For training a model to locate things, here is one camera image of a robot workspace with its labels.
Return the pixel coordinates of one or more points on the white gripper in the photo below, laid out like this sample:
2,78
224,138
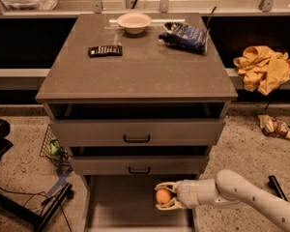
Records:
188,194

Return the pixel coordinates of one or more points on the orange fruit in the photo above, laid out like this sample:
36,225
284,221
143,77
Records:
163,196

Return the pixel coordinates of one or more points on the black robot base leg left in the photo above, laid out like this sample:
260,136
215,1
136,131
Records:
38,217

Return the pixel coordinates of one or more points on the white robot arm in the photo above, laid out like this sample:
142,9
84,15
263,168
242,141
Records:
227,190

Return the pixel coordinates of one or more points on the middle drawer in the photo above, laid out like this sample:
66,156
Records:
144,165

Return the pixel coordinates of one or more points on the drawer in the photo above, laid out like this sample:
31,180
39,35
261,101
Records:
144,165
107,133
127,203

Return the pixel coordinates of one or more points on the bottom drawer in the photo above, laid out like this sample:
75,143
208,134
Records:
127,203

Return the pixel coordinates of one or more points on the top drawer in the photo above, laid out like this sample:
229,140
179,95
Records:
107,133

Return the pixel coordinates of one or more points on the grey drawer cabinet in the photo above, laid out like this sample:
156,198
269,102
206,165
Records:
150,81

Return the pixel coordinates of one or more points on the black bar on floor right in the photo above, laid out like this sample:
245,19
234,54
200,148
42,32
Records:
274,184

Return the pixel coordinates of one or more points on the blue tape on floor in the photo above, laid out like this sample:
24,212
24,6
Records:
62,175

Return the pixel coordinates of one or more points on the brown snack bag on floor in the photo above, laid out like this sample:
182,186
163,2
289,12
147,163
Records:
273,127

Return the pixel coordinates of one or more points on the yellow crumpled cloth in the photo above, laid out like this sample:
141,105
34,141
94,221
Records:
263,69

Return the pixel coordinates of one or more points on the black snack bar wrapper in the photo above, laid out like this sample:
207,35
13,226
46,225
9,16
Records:
105,50

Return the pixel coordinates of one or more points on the blue chip bag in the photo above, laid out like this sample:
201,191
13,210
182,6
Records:
185,37

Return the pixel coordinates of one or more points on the white paper bowl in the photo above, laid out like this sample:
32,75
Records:
134,23

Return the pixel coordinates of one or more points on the wire basket with green item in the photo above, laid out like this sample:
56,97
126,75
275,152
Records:
52,150

